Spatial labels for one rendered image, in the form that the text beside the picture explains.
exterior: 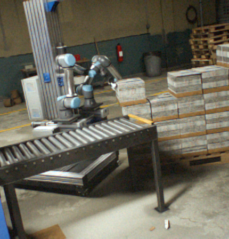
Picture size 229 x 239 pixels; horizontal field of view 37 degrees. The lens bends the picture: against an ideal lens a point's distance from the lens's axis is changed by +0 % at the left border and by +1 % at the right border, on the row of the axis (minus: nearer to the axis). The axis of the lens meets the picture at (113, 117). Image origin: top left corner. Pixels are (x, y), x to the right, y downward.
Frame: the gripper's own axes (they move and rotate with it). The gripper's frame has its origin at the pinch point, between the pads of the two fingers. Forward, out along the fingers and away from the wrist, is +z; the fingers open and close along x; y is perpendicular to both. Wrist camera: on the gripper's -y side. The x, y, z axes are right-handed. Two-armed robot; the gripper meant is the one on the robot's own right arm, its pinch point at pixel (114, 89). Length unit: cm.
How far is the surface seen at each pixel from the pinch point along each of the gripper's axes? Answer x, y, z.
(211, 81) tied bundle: -20, 87, 54
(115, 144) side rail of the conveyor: -110, -22, 16
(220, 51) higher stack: 4, 119, 41
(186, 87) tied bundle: -20, 63, 43
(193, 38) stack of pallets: 627, 249, 142
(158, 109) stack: -19, 25, 44
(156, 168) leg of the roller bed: -98, -9, 60
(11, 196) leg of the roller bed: -141, -101, -10
